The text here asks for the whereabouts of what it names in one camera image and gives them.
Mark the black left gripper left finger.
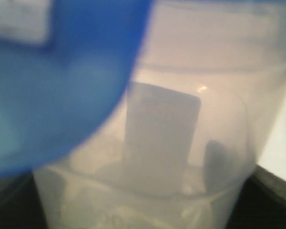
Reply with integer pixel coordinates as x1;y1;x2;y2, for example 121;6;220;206
0;175;47;229

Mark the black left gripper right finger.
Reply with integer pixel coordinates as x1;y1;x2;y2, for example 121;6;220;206
226;166;286;229

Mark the clear plastic tall container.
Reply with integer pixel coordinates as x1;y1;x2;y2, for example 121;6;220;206
34;0;286;229

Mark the blue plastic snap lid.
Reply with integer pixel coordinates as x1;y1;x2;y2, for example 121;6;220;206
0;0;153;177

